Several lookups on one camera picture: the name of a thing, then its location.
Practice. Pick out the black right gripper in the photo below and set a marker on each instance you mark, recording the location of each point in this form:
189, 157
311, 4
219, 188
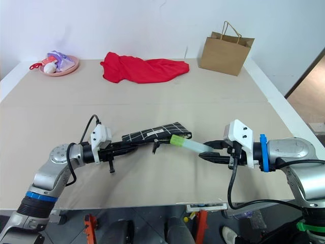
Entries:
243, 158

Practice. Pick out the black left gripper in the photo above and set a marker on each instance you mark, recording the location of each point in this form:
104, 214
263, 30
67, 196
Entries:
108, 152

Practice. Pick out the black grid pencil pouch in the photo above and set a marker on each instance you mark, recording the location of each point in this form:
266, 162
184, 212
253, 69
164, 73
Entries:
152, 133

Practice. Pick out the green highlighter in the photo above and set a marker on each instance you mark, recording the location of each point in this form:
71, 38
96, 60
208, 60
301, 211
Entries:
177, 141

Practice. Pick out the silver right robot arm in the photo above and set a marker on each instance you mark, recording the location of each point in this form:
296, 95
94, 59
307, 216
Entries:
287, 150

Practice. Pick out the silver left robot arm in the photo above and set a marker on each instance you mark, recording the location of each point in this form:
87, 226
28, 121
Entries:
45, 178

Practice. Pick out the small yellow object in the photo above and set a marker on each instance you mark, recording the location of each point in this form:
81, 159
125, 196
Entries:
189, 217

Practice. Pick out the orange stand leg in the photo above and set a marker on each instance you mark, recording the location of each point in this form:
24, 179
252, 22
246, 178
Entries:
200, 226
90, 228

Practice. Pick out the red cloth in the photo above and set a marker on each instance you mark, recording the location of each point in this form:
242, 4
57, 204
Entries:
144, 68

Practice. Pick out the bystander's shoe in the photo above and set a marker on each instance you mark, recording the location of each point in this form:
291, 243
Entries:
228, 233

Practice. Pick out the dark rounded shape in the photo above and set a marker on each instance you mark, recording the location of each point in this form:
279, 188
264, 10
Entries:
180, 231

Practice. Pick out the brown paper bag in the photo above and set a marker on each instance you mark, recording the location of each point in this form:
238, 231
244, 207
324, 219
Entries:
224, 54

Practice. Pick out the pink plate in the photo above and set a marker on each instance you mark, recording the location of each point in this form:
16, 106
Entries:
75, 65

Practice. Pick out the purple plastic toy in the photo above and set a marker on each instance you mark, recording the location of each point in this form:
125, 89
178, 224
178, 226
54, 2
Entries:
61, 59

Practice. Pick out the white round object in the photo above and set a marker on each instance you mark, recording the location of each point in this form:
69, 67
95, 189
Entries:
49, 68

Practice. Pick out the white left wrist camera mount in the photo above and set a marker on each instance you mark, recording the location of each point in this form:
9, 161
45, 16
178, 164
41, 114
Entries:
100, 134

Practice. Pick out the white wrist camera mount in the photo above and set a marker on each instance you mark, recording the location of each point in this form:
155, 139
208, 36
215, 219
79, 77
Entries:
241, 132
100, 134

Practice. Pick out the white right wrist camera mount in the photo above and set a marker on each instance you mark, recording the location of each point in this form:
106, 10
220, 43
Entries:
241, 132

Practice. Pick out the grey table frame bracket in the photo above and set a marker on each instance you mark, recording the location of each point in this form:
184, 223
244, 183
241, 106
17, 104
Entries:
58, 216

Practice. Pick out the dark door frame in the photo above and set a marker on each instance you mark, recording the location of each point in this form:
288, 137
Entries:
304, 73

